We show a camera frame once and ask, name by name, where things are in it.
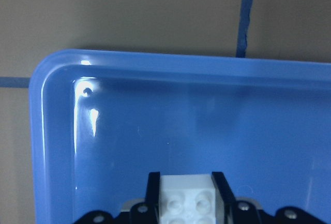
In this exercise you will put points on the blue plastic tray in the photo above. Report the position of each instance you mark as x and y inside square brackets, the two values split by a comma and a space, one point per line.
[101, 121]

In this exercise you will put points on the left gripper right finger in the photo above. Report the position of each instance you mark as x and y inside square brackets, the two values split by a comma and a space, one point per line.
[228, 209]

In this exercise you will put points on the white block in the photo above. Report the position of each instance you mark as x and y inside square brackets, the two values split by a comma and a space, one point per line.
[187, 199]

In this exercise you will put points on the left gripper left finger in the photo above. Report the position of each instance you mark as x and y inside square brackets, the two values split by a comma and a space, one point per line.
[147, 211]

